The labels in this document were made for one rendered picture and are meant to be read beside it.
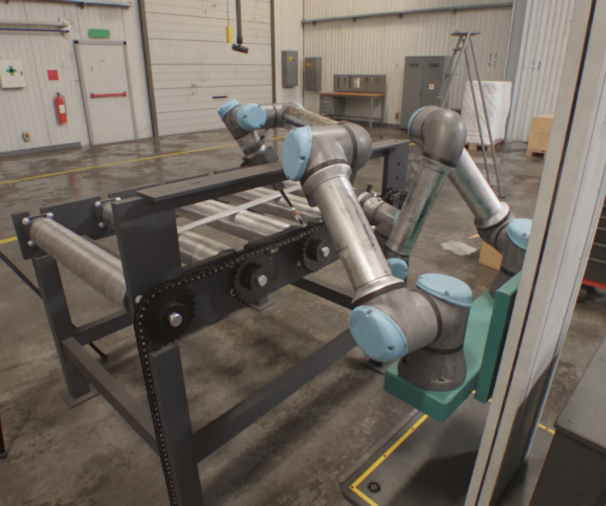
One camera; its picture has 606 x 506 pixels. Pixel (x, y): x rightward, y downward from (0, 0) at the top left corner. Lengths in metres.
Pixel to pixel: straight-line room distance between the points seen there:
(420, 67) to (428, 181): 10.72
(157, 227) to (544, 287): 0.87
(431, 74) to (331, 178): 10.82
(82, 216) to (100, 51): 8.93
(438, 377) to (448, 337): 0.10
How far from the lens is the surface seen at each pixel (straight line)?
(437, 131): 1.16
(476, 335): 1.21
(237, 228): 1.69
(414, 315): 0.84
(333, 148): 0.94
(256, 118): 1.28
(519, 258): 1.35
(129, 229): 1.07
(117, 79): 10.95
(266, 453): 1.90
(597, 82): 0.86
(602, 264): 3.25
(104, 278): 1.32
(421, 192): 1.16
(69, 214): 2.03
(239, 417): 1.58
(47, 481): 2.05
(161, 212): 1.10
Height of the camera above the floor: 1.43
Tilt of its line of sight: 23 degrees down
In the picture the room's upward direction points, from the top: straight up
